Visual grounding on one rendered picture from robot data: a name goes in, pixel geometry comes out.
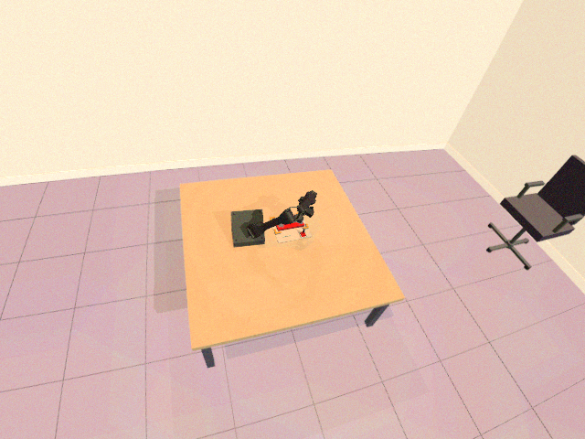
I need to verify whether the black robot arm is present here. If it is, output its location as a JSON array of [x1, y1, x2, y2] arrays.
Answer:
[[247, 190, 317, 239]]

